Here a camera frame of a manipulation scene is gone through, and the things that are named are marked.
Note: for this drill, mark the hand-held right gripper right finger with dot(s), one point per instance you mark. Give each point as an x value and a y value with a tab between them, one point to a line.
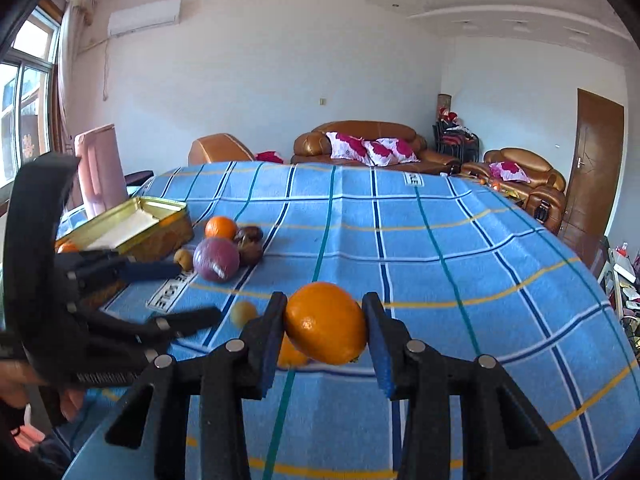
384	355

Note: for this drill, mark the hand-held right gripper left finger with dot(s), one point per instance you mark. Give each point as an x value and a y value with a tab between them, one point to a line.
270	350

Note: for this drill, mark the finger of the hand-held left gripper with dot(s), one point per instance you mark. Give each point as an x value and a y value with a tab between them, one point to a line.
150	271
190	321

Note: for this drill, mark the gold tin box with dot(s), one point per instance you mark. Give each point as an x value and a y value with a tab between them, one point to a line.
160	237

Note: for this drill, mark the small yellow-brown fruit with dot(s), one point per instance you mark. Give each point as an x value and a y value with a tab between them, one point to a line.
184	259

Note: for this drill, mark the large orange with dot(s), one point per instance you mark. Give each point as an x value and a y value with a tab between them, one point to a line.
325	322

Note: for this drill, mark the dark brown fruit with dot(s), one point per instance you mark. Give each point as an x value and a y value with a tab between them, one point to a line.
251	255
248	234

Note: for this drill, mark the person's left hand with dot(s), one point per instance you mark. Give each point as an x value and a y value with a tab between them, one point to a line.
15	375

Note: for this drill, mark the small pale yellow fruit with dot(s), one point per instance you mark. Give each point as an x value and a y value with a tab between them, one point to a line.
243	312

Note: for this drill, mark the round purple fruit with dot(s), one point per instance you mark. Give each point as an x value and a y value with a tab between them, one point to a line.
216	258

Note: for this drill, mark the dark stool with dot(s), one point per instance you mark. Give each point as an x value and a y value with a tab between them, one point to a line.
139	177

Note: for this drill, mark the pink electric kettle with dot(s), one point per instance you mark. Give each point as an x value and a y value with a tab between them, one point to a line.
100	170

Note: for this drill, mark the blue plaid cloth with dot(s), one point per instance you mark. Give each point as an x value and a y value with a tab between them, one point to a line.
425	260

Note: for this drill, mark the window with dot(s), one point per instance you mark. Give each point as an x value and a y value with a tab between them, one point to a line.
25	110

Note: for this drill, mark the brown leather armchair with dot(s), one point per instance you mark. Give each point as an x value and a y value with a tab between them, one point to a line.
217	147
542	195

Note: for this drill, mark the pink curtain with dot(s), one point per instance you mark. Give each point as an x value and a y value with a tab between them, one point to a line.
67	60

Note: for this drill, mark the cluttered coffee table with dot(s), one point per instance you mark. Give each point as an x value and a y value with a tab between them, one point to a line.
500	187

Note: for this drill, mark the white red floral pillow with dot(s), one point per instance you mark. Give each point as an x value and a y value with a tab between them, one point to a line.
347	147
510	171
392	150

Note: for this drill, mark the brown leather sofa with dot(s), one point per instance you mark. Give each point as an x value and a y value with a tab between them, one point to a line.
390	132

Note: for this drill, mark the stack of dark chairs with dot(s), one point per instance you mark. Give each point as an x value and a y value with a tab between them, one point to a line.
457	142

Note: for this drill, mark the white air conditioner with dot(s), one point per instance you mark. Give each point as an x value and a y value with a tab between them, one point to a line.
145	17

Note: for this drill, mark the clutter of household things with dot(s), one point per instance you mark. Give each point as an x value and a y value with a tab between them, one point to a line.
622	280

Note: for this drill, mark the brown wooden door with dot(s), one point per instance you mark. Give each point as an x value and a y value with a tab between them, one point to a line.
592	170

